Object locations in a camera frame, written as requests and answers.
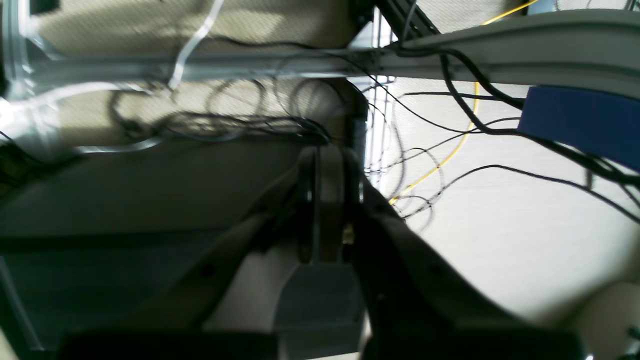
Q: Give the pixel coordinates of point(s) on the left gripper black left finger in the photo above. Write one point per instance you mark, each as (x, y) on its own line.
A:
(224, 306)

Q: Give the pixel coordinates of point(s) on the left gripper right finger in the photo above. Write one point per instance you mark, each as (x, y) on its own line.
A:
(419, 306)

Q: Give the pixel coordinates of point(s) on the blue box on frame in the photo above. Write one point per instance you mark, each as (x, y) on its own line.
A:
(595, 122)

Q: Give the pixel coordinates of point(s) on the aluminium frame base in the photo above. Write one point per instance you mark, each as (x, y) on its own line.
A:
(593, 49)

